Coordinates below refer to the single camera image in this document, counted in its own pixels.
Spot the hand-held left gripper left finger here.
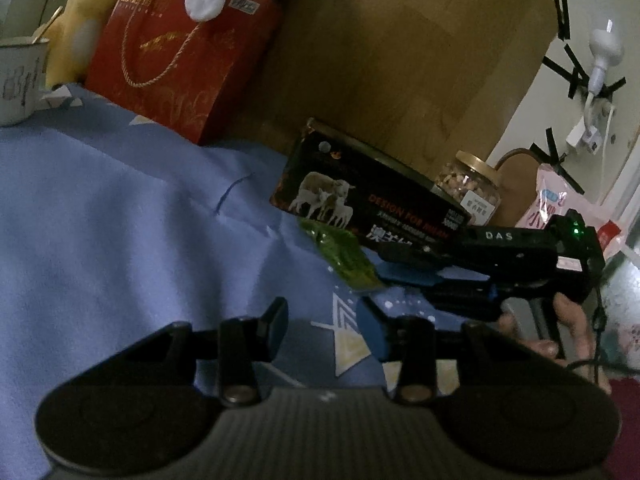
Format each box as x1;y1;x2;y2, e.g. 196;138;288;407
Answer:
125;297;291;407

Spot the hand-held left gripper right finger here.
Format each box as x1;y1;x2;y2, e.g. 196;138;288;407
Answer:
355;300;531;406

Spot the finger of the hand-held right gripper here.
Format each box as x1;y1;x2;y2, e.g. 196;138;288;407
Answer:
375;240;469;267
375;265;499;322

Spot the green clear packet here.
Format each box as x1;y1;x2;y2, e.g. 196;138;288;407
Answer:
299;219;384;292

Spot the person's right hand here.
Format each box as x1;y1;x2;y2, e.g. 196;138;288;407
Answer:
497;292;614;397

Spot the pink snack bag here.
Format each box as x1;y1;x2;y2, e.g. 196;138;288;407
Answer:
515;162;626;257

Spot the brown rounded board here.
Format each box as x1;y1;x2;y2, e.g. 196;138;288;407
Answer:
492;147;540;232

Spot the glass jar with gold lid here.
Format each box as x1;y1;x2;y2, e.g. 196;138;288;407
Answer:
434;151;503;227

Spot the black tape strip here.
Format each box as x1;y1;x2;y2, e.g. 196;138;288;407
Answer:
552;0;574;41
542;42;626;101
552;162;586;196
530;127;569;166

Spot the dark box with sheep picture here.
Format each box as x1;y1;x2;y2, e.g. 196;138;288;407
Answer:
270;117;474;257

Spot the white plug adapter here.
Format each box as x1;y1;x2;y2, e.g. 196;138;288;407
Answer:
565;120;604;154

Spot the blue bed sheet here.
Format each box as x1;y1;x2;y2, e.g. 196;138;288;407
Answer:
0;82;506;480

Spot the wooden headboard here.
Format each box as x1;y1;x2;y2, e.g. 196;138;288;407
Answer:
220;0;559;197

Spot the red gift bag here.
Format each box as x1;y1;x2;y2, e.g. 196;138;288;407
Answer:
85;0;284;147

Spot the white printed mug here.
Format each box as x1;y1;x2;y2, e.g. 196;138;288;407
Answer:
0;37;51;128

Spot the yellow plush duck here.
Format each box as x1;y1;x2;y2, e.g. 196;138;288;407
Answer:
45;0;129;89

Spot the spoon in mug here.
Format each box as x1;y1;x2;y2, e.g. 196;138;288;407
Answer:
30;6;64;44

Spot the black cable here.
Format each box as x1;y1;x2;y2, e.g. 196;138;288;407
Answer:
564;280;618;377

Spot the white cable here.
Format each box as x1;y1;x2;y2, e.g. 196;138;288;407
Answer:
599;104;619;202

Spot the white wall camera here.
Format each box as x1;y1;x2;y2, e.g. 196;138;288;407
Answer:
582;20;626;97

